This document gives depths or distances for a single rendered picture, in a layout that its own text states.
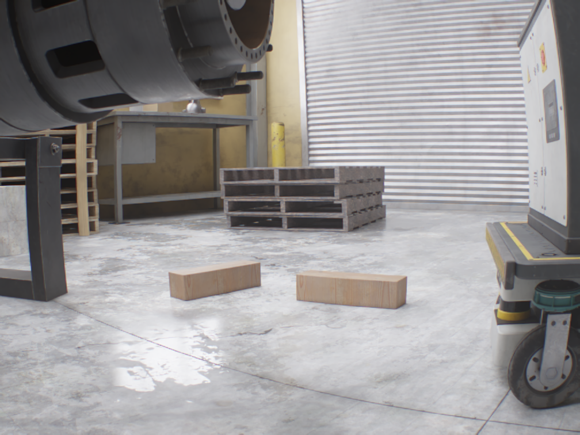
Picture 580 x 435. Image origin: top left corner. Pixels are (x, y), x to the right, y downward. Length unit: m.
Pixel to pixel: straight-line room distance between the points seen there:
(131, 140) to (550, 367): 5.05
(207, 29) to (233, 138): 6.75
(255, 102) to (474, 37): 3.36
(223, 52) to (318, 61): 6.45
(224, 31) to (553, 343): 0.78
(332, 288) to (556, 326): 1.16
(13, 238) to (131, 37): 2.80
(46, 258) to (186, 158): 4.99
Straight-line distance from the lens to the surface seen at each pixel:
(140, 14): 0.76
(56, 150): 2.14
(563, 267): 0.91
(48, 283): 2.13
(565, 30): 1.01
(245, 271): 2.27
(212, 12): 0.79
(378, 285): 1.90
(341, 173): 4.18
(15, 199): 3.48
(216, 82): 0.85
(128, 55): 0.80
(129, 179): 6.37
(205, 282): 2.14
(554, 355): 1.02
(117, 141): 5.42
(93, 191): 4.59
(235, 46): 0.84
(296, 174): 4.61
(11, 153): 2.02
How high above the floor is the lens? 0.47
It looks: 4 degrees down
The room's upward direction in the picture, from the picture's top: 1 degrees counter-clockwise
